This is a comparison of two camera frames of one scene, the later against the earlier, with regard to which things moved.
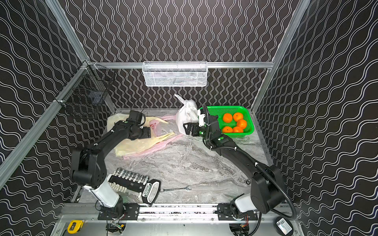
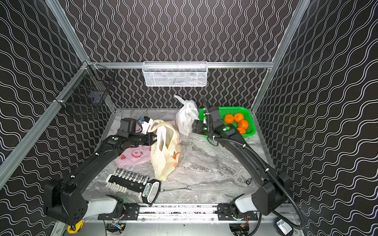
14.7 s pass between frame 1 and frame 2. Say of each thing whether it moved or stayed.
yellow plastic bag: moved
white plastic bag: stayed
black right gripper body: stayed
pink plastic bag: moved
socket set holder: stayed
